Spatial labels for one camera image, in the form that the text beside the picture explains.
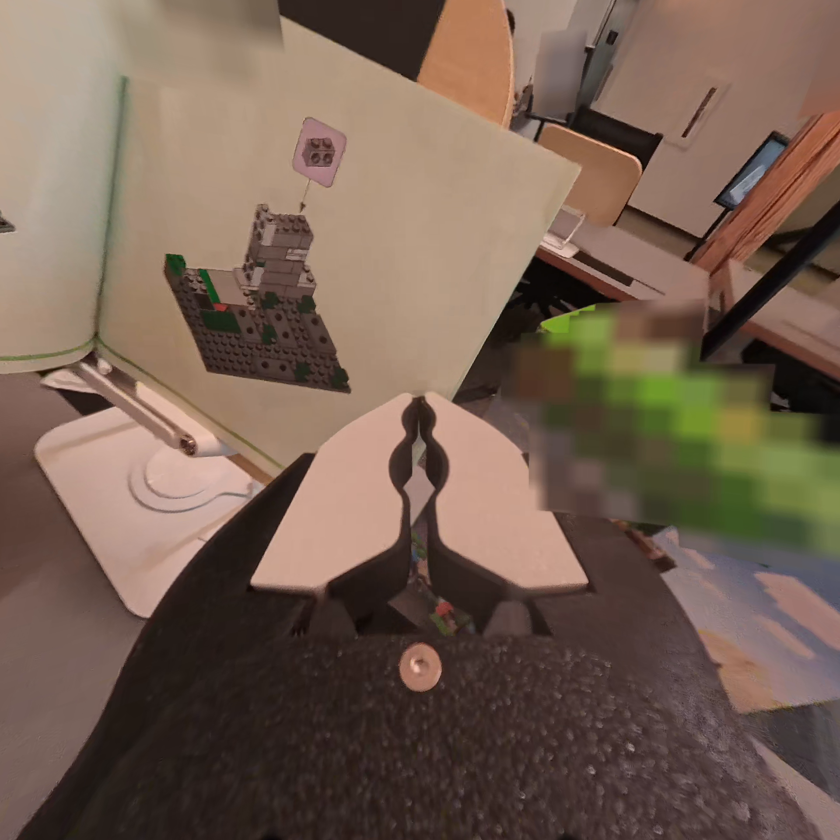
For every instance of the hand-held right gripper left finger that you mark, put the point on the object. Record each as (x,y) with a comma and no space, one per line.
(328,518)

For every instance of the black rod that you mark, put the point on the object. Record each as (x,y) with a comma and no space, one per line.
(774,275)

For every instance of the grey table with brown edge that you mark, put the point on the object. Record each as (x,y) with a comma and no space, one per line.
(630,262)

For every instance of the white wooden book stand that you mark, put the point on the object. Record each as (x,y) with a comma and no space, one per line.
(98,499)

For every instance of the light wooden stand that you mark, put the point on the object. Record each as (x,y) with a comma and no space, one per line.
(590,170)

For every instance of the wall screen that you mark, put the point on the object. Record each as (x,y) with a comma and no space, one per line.
(751,170)

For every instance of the green toy set box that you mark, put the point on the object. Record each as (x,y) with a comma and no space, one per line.
(754,623)

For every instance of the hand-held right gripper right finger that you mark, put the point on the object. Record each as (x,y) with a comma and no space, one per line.
(499,525)

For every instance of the dark panel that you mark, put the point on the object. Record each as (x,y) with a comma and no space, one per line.
(367,33)

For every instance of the building instruction booklet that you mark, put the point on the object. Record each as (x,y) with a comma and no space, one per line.
(394,229)

